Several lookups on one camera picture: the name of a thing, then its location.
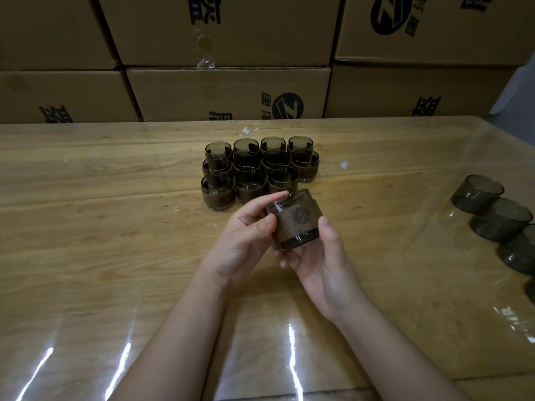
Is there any person's left hand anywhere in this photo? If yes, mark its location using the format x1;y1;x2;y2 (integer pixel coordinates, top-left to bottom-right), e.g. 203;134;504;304
200;190;290;285

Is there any person's right hand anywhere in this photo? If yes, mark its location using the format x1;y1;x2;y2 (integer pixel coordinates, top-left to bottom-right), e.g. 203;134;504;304
274;216;372;327

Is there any smoky tinted glass cup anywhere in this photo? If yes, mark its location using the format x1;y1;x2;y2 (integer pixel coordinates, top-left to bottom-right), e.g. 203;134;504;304
235;167;269;205
202;157;235;177
266;165;300;195
260;136;288;153
233;152;263;170
287;135;315;153
290;149;321;183
264;188;322;251
232;138;261;157
261;150;291;168
200;171;236;212
205;141;234;160

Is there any cluster of smoky glass cups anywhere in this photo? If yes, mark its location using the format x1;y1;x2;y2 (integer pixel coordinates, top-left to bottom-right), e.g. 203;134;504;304
450;174;535;305

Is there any person's left forearm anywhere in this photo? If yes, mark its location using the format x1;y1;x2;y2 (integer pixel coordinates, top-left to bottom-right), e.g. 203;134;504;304
106;267;235;401

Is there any person's right forearm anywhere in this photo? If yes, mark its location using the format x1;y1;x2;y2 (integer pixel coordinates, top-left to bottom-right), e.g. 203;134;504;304
334;302;473;401

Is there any stack of brown cardboard boxes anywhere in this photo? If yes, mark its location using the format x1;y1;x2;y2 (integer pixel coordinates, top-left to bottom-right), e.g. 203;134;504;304
0;0;535;125

